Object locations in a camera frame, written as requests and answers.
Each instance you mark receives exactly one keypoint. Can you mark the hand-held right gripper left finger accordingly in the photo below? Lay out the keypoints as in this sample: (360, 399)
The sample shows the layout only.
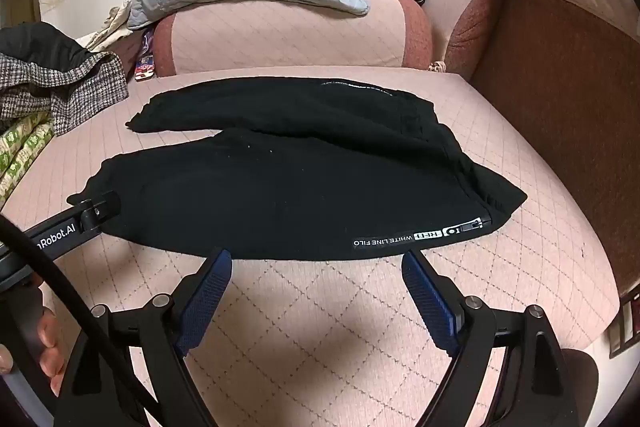
(205, 302)

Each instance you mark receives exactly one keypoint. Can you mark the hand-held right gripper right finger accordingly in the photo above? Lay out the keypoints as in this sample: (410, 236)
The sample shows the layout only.
(430, 302)

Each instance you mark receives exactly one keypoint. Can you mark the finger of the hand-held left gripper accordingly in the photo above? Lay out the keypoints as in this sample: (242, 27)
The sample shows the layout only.
(102, 209)

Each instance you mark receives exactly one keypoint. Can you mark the black pants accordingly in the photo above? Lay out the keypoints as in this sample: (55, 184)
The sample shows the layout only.
(300, 187)

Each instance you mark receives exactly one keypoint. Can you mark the person's left hand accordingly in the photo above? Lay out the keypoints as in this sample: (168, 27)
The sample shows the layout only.
(50, 352)

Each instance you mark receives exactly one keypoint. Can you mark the green printed cloth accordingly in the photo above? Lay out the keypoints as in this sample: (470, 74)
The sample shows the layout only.
(20, 152)

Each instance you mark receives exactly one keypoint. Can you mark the houndstooth coat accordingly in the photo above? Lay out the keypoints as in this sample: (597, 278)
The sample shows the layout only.
(60, 87)

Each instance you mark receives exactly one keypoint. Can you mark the red and blue packet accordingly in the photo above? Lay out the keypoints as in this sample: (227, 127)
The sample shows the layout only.
(145, 64)

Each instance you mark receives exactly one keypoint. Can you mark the black garment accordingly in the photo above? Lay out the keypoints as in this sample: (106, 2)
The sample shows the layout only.
(35, 44)

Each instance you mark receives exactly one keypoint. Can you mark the cream cloth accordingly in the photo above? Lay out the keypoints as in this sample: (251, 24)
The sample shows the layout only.
(112, 24)

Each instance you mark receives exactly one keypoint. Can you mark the cream tassel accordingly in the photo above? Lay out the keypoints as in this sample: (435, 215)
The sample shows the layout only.
(437, 67)

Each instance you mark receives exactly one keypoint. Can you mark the pink round sofa bolster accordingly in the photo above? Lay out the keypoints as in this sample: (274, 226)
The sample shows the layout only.
(290, 32)

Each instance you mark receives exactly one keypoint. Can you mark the dark wooden frame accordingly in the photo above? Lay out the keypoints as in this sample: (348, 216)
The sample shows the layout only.
(625, 327)

